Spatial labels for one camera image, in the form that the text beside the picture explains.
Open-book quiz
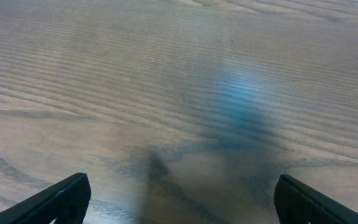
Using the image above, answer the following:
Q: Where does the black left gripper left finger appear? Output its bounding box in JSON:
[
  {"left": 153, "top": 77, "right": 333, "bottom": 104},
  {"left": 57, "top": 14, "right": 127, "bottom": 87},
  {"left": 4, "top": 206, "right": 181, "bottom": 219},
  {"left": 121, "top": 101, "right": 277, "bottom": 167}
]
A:
[{"left": 0, "top": 172, "right": 91, "bottom": 224}]

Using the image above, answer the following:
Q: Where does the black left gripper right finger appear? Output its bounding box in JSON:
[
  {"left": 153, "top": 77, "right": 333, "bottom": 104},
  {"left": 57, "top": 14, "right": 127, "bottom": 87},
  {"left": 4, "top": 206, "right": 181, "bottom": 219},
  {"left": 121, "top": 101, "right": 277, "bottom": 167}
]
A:
[{"left": 273, "top": 174, "right": 358, "bottom": 224}]

